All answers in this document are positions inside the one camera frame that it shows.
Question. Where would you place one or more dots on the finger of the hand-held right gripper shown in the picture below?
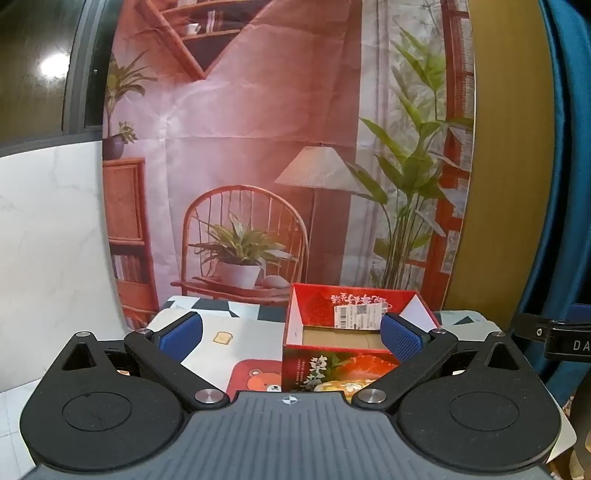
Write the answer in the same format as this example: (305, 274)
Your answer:
(531, 328)

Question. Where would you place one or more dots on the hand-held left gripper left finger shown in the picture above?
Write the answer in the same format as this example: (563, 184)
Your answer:
(179, 336)

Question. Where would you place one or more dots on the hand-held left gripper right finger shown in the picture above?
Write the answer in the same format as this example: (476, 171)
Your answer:
(400, 337)

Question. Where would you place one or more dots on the red cardboard box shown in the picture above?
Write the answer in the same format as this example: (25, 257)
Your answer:
(301, 307)

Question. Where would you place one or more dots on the cartoon printed tablecloth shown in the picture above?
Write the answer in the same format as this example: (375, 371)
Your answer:
(240, 323)

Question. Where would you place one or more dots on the blue curtain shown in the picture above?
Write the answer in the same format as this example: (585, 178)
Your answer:
(568, 138)

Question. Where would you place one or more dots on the printed room scene backdrop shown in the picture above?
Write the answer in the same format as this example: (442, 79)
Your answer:
(277, 115)

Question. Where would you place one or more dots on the dark framed window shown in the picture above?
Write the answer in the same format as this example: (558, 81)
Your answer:
(83, 69)

